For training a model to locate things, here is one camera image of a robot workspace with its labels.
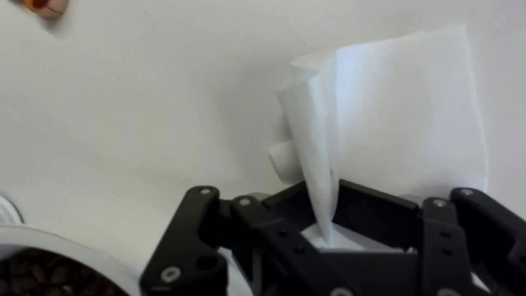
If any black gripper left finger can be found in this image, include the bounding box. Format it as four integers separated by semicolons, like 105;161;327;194
139;182;351;296

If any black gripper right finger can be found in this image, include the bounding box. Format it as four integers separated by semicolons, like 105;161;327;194
333;181;526;296

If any white tissue paper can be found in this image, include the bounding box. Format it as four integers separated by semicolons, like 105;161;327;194
269;26;488;248

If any white ceramic bowl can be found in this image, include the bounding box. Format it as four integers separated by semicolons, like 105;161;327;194
0;225;139;296

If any brown giraffe pattern toy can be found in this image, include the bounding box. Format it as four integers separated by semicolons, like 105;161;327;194
23;0;69;20

